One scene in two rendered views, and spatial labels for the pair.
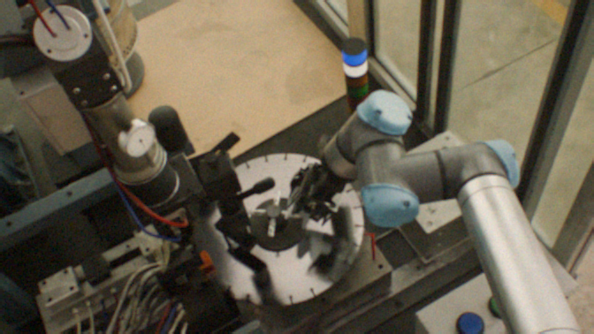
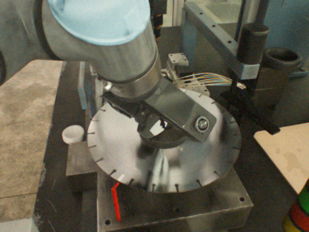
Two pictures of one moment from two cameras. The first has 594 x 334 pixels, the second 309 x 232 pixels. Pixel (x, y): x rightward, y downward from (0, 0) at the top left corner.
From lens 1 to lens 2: 1.03 m
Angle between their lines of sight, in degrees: 63
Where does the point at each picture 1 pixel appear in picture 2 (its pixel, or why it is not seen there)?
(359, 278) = (106, 200)
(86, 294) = (172, 70)
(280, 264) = (126, 121)
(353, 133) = not seen: outside the picture
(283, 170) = (219, 142)
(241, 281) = not seen: hidden behind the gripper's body
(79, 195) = (211, 28)
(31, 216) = (202, 17)
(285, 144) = not seen: hidden behind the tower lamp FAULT
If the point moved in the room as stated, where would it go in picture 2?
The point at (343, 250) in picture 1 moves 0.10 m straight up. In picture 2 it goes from (113, 162) to (107, 122)
